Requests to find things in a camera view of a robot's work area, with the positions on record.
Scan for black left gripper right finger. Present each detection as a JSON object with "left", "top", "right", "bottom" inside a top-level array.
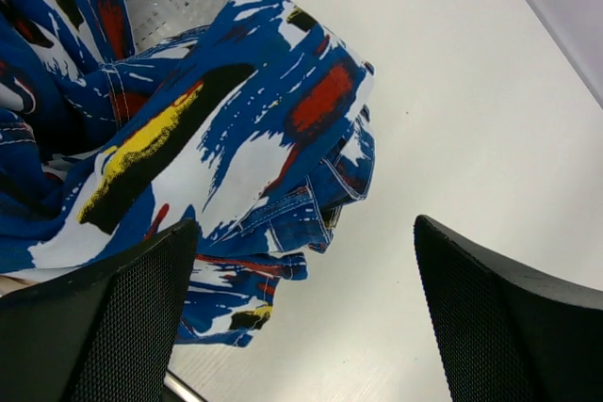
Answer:
[{"left": 414, "top": 216, "right": 602, "bottom": 401}]

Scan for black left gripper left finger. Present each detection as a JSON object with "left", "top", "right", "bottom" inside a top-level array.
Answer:
[{"left": 1, "top": 220, "right": 198, "bottom": 401}]

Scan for blue patterned trousers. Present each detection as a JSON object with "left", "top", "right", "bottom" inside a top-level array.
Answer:
[{"left": 1, "top": 0, "right": 375, "bottom": 347}]

